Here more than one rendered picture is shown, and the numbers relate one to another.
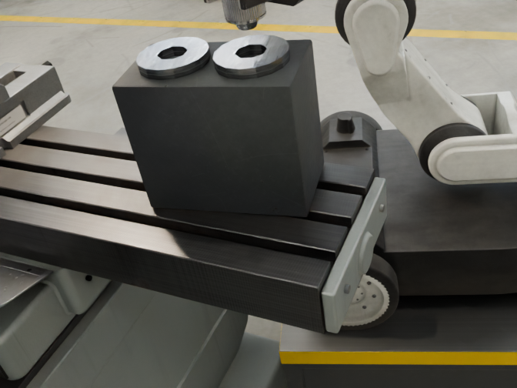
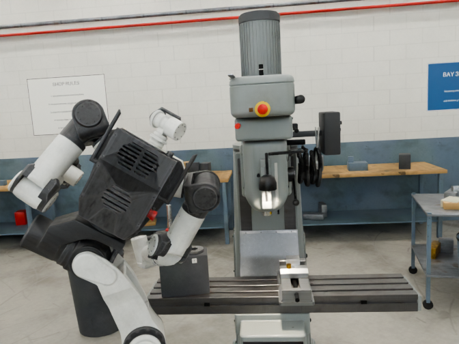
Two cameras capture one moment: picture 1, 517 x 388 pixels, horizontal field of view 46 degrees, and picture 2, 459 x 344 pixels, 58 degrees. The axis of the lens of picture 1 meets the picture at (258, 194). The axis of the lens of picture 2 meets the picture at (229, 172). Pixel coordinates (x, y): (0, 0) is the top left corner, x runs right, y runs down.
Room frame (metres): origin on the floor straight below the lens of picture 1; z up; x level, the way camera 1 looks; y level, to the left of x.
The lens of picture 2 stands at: (2.45, -0.56, 1.77)
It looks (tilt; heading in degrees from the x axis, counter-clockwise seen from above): 9 degrees down; 154
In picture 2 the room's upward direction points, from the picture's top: 3 degrees counter-clockwise
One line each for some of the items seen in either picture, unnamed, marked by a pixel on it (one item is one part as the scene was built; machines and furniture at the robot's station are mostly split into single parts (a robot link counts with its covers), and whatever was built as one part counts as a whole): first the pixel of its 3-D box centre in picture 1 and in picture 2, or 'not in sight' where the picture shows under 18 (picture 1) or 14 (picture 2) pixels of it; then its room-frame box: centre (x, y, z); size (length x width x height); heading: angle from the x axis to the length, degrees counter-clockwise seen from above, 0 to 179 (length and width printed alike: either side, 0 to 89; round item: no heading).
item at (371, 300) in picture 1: (348, 290); not in sight; (0.84, -0.14, 0.50); 0.20 x 0.05 x 0.20; 77
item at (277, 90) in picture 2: not in sight; (262, 97); (0.83, 0.39, 1.81); 0.47 x 0.26 x 0.16; 149
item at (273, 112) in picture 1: (225, 123); (184, 269); (0.68, 0.02, 1.04); 0.22 x 0.12 x 0.20; 68
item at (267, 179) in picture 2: not in sight; (267, 181); (1.01, 0.29, 1.47); 0.07 x 0.07 x 0.06
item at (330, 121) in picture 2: not in sight; (330, 132); (0.76, 0.82, 1.62); 0.20 x 0.09 x 0.21; 149
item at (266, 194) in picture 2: not in sight; (266, 183); (0.94, 0.33, 1.44); 0.04 x 0.04 x 0.21; 59
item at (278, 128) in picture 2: not in sight; (263, 126); (0.81, 0.40, 1.68); 0.34 x 0.24 x 0.10; 149
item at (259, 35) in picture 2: not in sight; (260, 48); (0.63, 0.51, 2.05); 0.20 x 0.20 x 0.32
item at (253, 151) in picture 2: not in sight; (266, 173); (0.84, 0.39, 1.47); 0.21 x 0.19 x 0.32; 59
